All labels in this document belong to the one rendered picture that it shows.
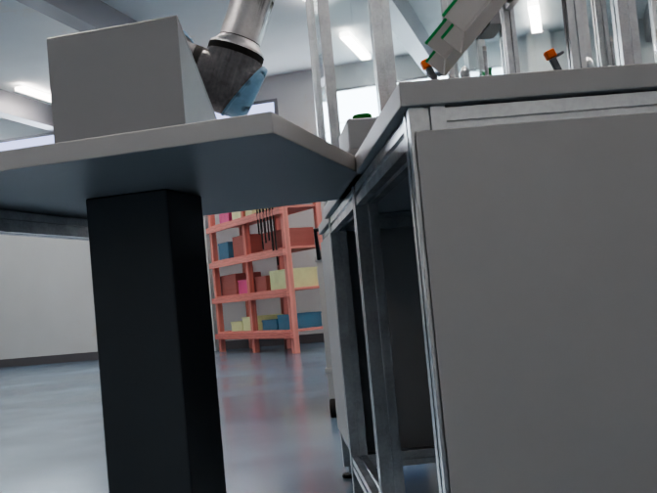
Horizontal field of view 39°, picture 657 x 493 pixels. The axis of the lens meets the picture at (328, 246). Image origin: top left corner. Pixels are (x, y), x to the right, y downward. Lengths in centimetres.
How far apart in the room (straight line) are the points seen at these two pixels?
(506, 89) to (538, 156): 9
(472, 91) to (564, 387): 37
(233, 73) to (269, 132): 66
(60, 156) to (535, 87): 64
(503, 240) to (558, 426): 23
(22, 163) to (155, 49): 40
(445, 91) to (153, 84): 67
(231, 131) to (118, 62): 50
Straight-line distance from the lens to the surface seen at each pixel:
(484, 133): 113
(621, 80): 119
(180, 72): 163
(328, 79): 272
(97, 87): 169
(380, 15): 304
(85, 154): 131
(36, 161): 135
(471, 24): 144
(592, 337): 115
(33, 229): 188
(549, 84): 116
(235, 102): 186
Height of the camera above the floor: 62
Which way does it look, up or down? 3 degrees up
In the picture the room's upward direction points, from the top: 5 degrees counter-clockwise
